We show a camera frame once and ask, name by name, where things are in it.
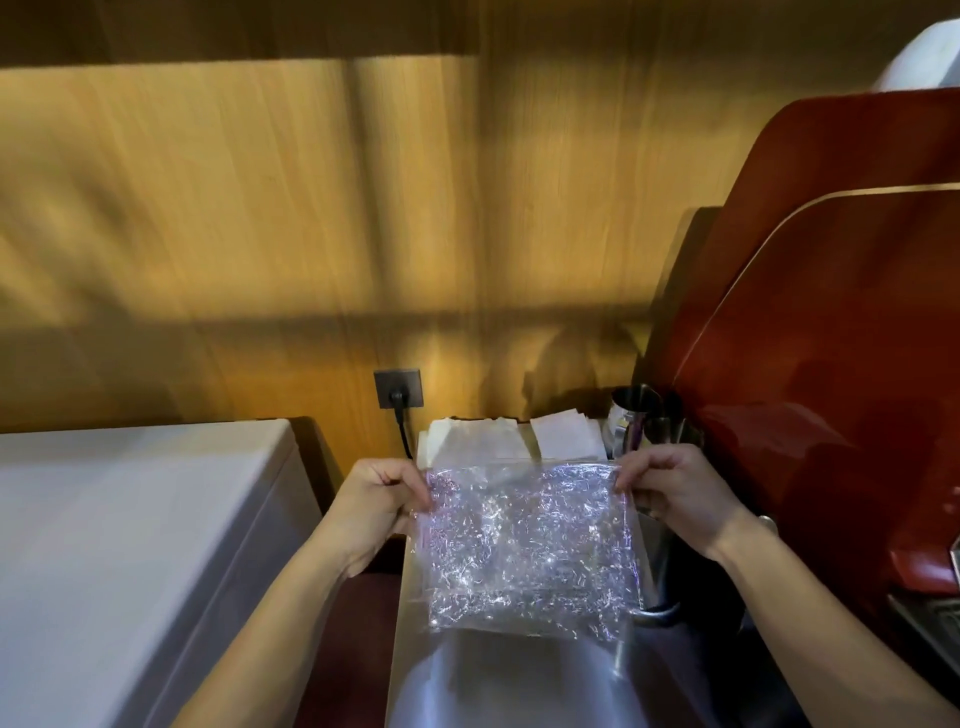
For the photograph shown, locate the person's left hand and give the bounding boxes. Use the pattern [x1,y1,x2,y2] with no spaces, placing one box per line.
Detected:
[323,456,435,579]

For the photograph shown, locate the person's right hand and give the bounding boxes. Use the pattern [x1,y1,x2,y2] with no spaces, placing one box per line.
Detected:
[613,444,753,564]

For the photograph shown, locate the clear bag of silver shreds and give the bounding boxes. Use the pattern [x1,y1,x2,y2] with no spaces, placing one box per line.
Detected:
[414,460,646,644]

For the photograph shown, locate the person's left forearm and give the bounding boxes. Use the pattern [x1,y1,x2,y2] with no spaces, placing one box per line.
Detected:
[171,525,369,728]

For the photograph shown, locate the person's right forearm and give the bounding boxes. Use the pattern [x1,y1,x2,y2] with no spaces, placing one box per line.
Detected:
[708,510,960,728]

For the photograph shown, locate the steel cup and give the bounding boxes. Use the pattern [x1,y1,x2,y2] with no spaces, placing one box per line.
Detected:
[609,384,665,460]

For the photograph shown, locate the white folded cloth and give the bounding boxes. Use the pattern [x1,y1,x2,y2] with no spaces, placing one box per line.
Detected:
[417,416,543,472]

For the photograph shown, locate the white paper sheet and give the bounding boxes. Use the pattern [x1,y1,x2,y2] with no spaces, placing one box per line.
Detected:
[530,409,610,462]

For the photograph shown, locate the steel pitcher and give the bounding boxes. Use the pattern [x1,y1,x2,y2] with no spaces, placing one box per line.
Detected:
[615,427,721,676]

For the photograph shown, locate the red glossy machine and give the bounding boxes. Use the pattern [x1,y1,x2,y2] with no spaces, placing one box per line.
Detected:
[633,87,960,654]

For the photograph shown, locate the white chest freezer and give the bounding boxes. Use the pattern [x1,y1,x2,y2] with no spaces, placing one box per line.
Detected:
[0,418,325,728]

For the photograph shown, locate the white rounded object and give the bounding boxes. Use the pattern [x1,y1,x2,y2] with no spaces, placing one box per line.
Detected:
[877,18,960,95]

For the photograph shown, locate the black power cable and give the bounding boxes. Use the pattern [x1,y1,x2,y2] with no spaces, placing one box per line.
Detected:
[393,387,415,460]

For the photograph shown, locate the grey wall socket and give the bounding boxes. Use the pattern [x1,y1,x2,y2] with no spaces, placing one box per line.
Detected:
[374,367,426,410]

